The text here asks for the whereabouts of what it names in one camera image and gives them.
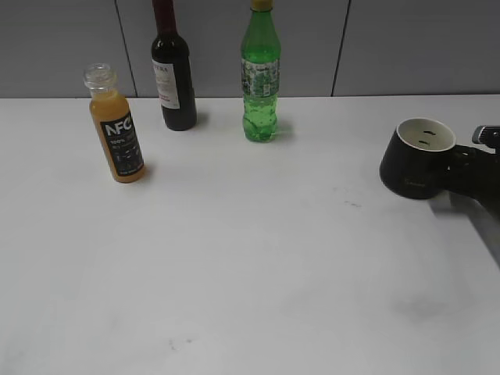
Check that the black mug white inside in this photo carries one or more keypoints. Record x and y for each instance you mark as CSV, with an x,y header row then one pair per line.
x,y
416,155

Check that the green soda bottle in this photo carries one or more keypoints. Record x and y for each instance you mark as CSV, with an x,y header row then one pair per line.
x,y
260,73

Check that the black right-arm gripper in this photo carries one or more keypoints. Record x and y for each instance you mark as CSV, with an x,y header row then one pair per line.
x,y
474,173

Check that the NFC orange juice bottle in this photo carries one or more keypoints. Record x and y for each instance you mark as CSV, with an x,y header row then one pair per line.
x,y
110,112

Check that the dark red wine bottle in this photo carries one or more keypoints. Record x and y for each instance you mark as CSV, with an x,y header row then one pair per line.
x,y
172,69

